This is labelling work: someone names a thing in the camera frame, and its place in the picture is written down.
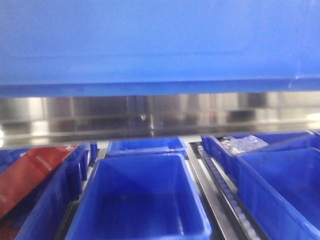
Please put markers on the lower left blue bin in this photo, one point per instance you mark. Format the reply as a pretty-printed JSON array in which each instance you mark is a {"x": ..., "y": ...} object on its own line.
[{"x": 39, "y": 215}]

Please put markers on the red package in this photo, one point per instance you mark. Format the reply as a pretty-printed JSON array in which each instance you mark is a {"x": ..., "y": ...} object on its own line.
[{"x": 26, "y": 173}]

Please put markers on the lower roller track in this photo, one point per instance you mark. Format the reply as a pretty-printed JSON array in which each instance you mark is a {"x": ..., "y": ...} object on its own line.
[{"x": 229, "y": 200}]

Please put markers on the lower steel divider rail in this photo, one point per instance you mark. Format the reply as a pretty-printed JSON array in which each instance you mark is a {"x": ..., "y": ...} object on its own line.
[{"x": 222, "y": 226}]

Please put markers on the large blue bin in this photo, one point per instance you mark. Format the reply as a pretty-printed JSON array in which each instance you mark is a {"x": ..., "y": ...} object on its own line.
[{"x": 74, "y": 48}]

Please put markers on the steel shelf front beam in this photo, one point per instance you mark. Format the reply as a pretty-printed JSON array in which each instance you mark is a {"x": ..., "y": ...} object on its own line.
[{"x": 45, "y": 121}]

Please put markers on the lower right blue bin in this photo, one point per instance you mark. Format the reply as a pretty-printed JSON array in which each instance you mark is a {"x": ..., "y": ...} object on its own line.
[{"x": 281, "y": 191}]

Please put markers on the clear plastic bag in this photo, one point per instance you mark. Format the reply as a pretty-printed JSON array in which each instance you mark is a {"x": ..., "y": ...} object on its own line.
[{"x": 245, "y": 144}]

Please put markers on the lower rear middle blue bin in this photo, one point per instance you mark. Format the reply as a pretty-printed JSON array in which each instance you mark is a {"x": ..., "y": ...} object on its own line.
[{"x": 146, "y": 146}]

